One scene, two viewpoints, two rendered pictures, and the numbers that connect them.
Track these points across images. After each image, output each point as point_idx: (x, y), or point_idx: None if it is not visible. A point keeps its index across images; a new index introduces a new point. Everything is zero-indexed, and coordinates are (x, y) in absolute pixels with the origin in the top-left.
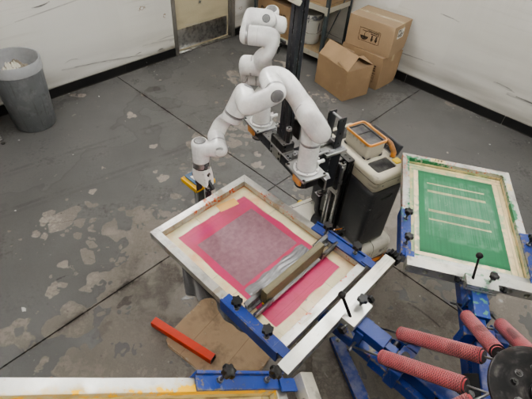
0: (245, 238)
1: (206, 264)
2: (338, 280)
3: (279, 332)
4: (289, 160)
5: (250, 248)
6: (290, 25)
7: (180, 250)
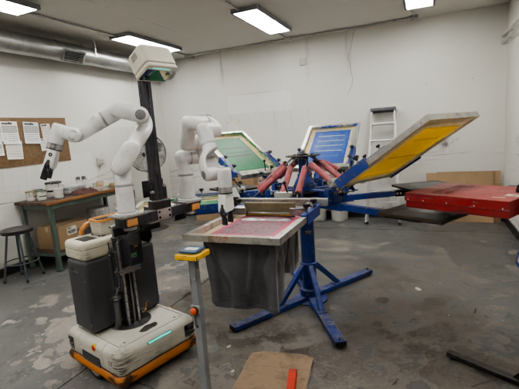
0: (249, 228)
1: (283, 230)
2: None
3: None
4: (178, 204)
5: (256, 226)
6: (147, 103)
7: (284, 229)
